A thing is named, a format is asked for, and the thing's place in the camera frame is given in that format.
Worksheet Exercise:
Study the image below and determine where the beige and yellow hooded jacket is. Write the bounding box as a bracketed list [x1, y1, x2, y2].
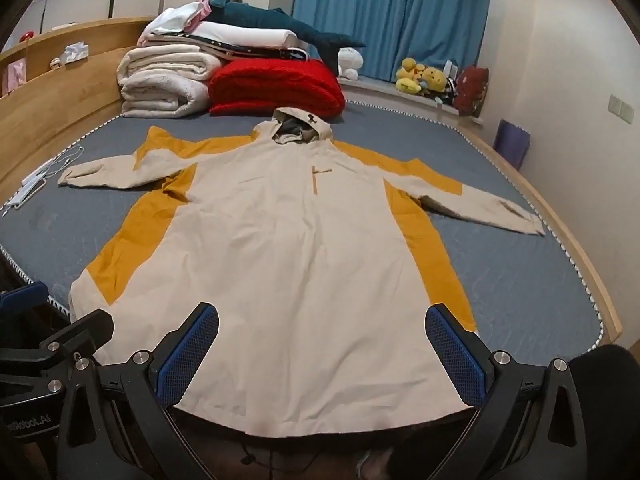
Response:
[56, 107, 548, 436]

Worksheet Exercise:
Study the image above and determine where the white plush toy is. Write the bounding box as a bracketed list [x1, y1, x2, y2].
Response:
[337, 46, 363, 81]

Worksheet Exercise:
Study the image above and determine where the tissue pack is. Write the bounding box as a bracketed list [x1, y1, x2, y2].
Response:
[59, 42, 90, 65]

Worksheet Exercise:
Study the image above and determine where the wall socket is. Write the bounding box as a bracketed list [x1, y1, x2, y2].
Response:
[607, 94, 636, 123]

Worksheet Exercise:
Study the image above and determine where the pink packet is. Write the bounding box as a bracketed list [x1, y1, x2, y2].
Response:
[4, 59, 27, 95]

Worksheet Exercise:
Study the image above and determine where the black cable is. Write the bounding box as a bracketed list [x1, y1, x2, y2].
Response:
[239, 437, 281, 480]

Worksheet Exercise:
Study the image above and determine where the dark red cushion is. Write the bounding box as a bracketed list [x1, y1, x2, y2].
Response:
[452, 64, 490, 116]

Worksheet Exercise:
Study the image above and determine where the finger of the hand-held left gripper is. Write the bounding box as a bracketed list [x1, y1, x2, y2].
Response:
[0, 309, 116, 376]
[0, 281, 51, 322]

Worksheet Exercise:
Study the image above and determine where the grey quilted mattress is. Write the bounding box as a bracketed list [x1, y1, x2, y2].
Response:
[0, 100, 608, 366]

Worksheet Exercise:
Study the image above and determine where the folded white garment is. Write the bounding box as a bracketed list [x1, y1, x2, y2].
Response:
[137, 0, 211, 43]

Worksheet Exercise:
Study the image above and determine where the wooden bed frame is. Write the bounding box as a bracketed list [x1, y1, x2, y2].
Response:
[0, 16, 628, 356]

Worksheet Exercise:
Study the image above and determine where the thin white cable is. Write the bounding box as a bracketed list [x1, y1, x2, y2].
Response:
[50, 144, 85, 173]

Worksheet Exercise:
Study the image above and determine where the dark teal shark plush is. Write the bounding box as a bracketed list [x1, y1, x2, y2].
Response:
[207, 0, 366, 73]

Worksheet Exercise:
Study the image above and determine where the folded red blanket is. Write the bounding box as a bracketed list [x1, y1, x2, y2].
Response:
[207, 57, 346, 121]

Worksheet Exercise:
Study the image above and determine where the blue curtain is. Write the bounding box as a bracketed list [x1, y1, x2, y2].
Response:
[291, 0, 493, 81]

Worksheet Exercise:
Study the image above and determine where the folded white fluffy blanket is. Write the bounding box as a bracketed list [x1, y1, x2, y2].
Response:
[117, 42, 223, 118]

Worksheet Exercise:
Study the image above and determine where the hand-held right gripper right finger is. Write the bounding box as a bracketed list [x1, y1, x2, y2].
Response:
[424, 303, 587, 480]

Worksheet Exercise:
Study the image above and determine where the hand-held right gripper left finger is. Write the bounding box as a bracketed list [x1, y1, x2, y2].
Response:
[54, 302, 221, 480]

